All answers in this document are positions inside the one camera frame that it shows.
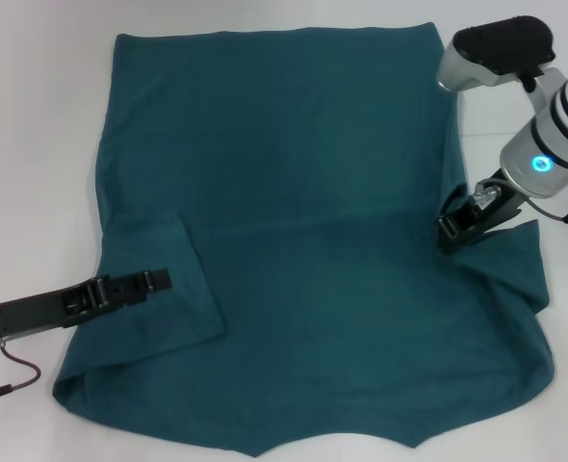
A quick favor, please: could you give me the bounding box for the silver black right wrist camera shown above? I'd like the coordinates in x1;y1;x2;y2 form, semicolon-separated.
436;14;557;92

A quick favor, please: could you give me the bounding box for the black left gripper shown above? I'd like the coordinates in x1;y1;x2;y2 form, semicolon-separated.
0;267;173;341

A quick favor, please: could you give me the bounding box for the blue teal shirt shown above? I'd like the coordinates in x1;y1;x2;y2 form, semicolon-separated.
51;21;555;458

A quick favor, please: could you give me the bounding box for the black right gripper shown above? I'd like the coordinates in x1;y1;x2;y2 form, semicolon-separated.
436;167;527;254

